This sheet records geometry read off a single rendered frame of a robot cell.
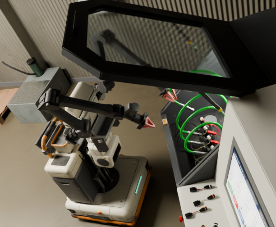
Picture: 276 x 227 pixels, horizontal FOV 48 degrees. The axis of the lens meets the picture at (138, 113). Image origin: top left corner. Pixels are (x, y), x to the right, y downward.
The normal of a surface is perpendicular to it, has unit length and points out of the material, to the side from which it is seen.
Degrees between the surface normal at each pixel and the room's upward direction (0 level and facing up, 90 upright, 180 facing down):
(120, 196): 0
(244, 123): 0
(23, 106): 90
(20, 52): 90
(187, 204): 0
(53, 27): 90
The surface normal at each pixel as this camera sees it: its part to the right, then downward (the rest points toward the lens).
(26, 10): -0.28, 0.72
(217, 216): -0.29, -0.70
